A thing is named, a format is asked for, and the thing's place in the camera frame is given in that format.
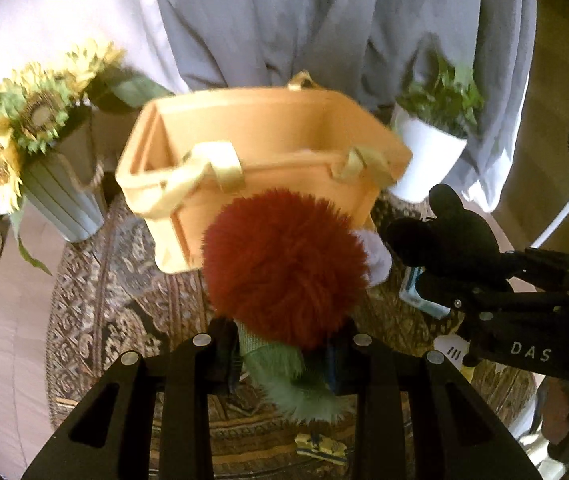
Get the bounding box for red fluffy pompom toy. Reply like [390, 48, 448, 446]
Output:
[202, 188, 368, 424]

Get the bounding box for green potted plant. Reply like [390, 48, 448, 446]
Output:
[396, 53, 485, 140]

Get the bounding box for grey curtain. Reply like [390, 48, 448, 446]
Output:
[158, 0, 537, 211]

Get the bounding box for patterned oriental rug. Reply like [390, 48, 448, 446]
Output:
[46, 195, 537, 479]

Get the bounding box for orange plastic crate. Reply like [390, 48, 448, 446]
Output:
[115, 72, 412, 274]

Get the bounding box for sunflower bouquet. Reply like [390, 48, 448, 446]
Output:
[0, 40, 170, 214]

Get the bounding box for person's right hand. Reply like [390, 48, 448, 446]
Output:
[541, 378, 569, 444]

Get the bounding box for grey ribbed vase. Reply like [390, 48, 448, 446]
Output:
[22, 119, 106, 243]

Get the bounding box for pale pink sheer curtain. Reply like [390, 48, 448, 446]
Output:
[0, 0, 189, 93]

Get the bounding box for white plant pot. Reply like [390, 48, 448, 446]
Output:
[387, 105, 467, 204]

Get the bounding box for blue cartoon tissue pack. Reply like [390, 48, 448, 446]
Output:
[397, 264, 454, 320]

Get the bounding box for black mouse plush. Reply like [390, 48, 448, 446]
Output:
[381, 183, 500, 268]

